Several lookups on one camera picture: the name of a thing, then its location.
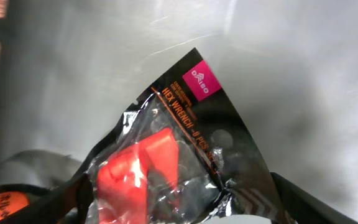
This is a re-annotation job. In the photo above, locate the black hex wrench packet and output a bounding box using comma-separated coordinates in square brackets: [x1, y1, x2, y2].
[80, 49, 294, 223]

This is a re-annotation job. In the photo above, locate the red snack packet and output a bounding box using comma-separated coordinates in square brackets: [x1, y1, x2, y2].
[0, 184, 50, 220]

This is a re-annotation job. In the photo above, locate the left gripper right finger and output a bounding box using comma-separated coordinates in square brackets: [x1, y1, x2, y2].
[270, 172, 357, 224]

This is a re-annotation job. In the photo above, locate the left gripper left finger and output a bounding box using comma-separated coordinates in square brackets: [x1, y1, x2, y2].
[0, 173, 94, 224]

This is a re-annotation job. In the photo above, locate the grey plastic basket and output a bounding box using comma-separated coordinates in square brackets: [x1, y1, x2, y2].
[0, 0, 358, 222]

